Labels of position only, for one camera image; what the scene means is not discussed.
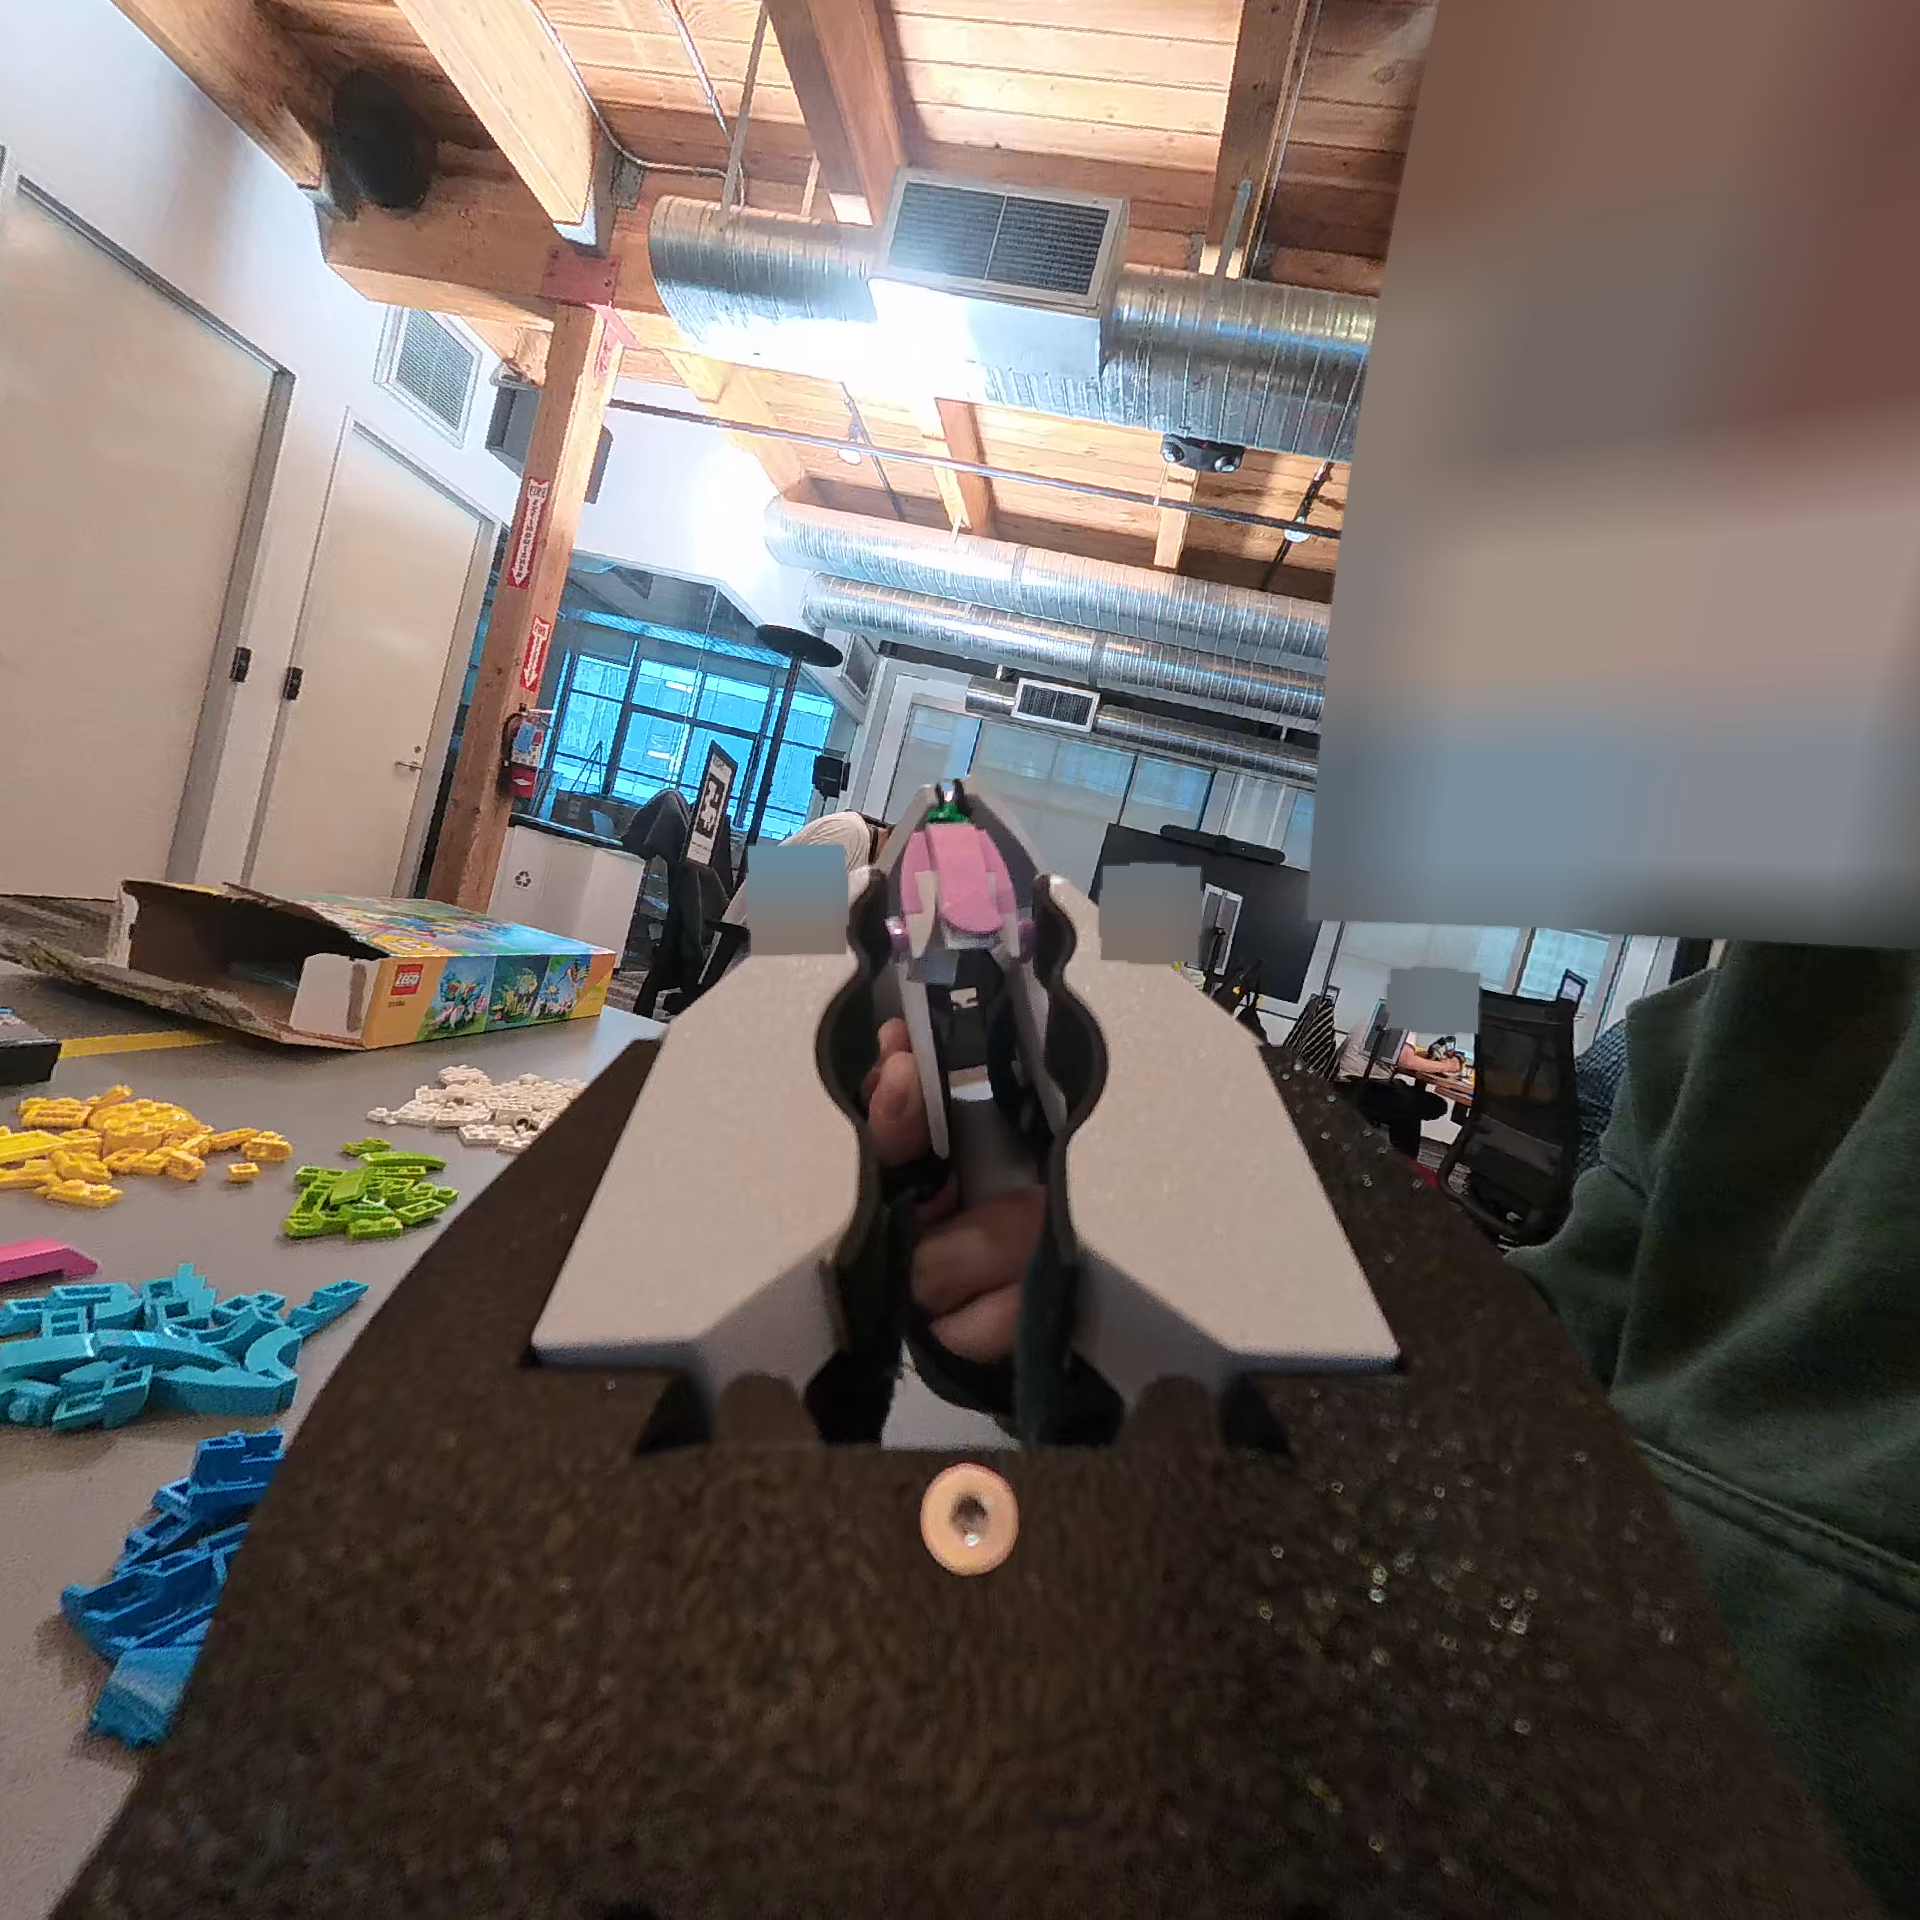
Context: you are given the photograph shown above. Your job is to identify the white wall vent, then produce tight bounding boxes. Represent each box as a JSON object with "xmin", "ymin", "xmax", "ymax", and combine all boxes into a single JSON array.
[{"xmin": 374, "ymin": 305, "xmax": 487, "ymax": 446}]

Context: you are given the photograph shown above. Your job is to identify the silver spiral air duct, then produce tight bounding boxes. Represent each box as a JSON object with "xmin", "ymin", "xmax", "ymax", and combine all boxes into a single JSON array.
[
  {"xmin": 765, "ymin": 496, "xmax": 1334, "ymax": 634},
  {"xmin": 647, "ymin": 193, "xmax": 1378, "ymax": 462},
  {"xmin": 802, "ymin": 575, "xmax": 1331, "ymax": 744}
]

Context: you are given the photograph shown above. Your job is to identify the pile of blue lego bricks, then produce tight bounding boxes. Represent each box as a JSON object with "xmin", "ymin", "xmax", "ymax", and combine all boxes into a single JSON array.
[{"xmin": 60, "ymin": 1423, "xmax": 287, "ymax": 1751}]

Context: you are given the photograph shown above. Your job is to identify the pile of lime lego bricks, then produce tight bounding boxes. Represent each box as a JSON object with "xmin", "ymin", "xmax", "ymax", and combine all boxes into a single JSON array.
[{"xmin": 282, "ymin": 1136, "xmax": 461, "ymax": 1245}]

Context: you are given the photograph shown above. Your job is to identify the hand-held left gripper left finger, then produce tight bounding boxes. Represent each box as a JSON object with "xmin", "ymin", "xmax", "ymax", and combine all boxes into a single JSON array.
[{"xmin": 532, "ymin": 786, "xmax": 963, "ymax": 1443}]

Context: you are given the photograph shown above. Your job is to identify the person's right hand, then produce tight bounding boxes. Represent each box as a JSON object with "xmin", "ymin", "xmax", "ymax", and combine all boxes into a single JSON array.
[{"xmin": 862, "ymin": 1017, "xmax": 1058, "ymax": 1365}]

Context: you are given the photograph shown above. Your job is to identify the wooden post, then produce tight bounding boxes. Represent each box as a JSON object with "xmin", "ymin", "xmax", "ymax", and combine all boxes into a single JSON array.
[{"xmin": 427, "ymin": 296, "xmax": 627, "ymax": 921}]

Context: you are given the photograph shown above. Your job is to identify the person in green hoodie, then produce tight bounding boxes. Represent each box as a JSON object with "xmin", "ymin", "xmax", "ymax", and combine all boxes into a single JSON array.
[{"xmin": 1504, "ymin": 937, "xmax": 1920, "ymax": 1920}]

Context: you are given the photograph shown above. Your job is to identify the pile of cyan lego bricks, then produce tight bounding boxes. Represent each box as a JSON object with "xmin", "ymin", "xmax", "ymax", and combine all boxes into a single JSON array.
[{"xmin": 0, "ymin": 1263, "xmax": 370, "ymax": 1431}]

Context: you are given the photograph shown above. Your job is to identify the pink lego assembly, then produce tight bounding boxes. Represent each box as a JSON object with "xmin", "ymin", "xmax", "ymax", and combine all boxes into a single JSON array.
[{"xmin": 886, "ymin": 802, "xmax": 1037, "ymax": 991}]

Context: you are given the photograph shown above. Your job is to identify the black office chair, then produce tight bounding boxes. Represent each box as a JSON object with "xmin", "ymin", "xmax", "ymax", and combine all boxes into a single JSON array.
[
  {"xmin": 619, "ymin": 786, "xmax": 752, "ymax": 1024},
  {"xmin": 1459, "ymin": 990, "xmax": 1608, "ymax": 1249}
]

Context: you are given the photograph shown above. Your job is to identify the ceiling vent grille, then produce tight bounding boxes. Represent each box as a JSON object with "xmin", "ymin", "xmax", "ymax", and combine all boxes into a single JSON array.
[{"xmin": 872, "ymin": 166, "xmax": 1131, "ymax": 318}]

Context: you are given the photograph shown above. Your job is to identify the white recycling bin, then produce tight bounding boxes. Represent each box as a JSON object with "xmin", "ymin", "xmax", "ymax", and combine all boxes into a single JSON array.
[{"xmin": 487, "ymin": 815, "xmax": 648, "ymax": 962}]

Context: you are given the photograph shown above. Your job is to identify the colourful lego box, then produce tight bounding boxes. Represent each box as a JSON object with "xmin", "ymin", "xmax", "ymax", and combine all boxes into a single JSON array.
[{"xmin": 111, "ymin": 877, "xmax": 616, "ymax": 1048}]

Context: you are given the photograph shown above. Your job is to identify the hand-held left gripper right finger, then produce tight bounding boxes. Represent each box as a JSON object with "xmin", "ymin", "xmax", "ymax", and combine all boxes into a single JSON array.
[{"xmin": 960, "ymin": 786, "xmax": 1405, "ymax": 1443}]

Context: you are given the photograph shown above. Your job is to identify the white door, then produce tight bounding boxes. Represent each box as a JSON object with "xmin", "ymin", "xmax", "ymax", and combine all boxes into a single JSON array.
[
  {"xmin": 246, "ymin": 421, "xmax": 498, "ymax": 905},
  {"xmin": 0, "ymin": 179, "xmax": 298, "ymax": 896}
]

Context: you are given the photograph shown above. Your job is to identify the black monitor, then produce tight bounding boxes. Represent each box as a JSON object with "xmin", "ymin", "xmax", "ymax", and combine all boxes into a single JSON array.
[{"xmin": 1092, "ymin": 822, "xmax": 1296, "ymax": 1024}]

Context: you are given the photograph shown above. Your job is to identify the black wall speaker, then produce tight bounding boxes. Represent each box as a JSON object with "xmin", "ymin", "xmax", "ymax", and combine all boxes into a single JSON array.
[{"xmin": 483, "ymin": 381, "xmax": 614, "ymax": 505}]

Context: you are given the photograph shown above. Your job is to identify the pile of yellow lego bricks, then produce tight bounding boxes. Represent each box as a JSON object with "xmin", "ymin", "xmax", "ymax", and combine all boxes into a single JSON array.
[{"xmin": 0, "ymin": 1087, "xmax": 298, "ymax": 1210}]

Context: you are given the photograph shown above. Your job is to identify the pile of white lego bricks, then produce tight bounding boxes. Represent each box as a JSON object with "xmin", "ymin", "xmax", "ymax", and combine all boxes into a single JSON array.
[{"xmin": 367, "ymin": 1063, "xmax": 590, "ymax": 1154}]

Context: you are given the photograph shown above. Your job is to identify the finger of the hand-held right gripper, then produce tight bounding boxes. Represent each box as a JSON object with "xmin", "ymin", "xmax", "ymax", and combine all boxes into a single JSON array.
[
  {"xmin": 983, "ymin": 918, "xmax": 1072, "ymax": 1143},
  {"xmin": 892, "ymin": 901, "xmax": 956, "ymax": 1161}
]

